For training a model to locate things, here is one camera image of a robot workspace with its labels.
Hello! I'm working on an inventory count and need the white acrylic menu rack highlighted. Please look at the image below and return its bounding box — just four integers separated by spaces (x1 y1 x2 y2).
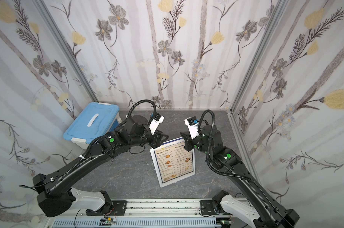
149 136 196 188

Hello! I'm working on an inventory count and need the aluminium mounting rail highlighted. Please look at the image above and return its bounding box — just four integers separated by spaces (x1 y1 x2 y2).
45 198 275 220

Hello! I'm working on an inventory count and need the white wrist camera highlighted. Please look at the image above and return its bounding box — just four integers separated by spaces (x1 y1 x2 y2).
149 113 164 135
184 116 199 140

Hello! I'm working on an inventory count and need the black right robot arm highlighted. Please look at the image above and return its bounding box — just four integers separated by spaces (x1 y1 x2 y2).
180 110 299 228

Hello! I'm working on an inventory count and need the dim sum laminated menu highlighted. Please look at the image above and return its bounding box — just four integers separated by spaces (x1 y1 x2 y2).
152 137 195 183

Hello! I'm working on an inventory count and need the white slotted cable duct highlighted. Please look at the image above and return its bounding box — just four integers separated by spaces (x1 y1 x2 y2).
49 218 222 228

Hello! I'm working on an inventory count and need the blue lid storage box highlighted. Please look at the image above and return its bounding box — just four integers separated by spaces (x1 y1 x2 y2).
63 102 120 149

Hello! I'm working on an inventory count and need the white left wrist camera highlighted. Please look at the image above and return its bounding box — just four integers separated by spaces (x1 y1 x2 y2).
149 113 164 135

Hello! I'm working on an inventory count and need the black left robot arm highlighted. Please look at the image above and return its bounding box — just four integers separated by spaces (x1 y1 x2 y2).
30 99 168 218

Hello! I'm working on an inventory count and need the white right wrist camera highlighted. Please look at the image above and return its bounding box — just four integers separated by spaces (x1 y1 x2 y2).
184 116 199 140

